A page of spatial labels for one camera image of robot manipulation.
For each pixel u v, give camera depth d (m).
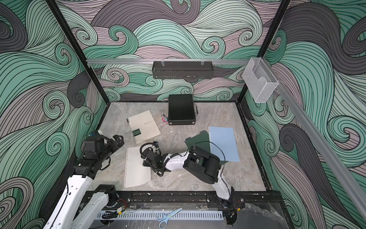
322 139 0.52
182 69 0.99
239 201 0.73
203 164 0.51
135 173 0.81
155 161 0.68
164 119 1.05
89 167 0.50
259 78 0.78
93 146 0.54
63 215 0.41
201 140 0.98
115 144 0.67
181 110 1.10
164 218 0.68
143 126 1.03
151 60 0.94
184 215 0.70
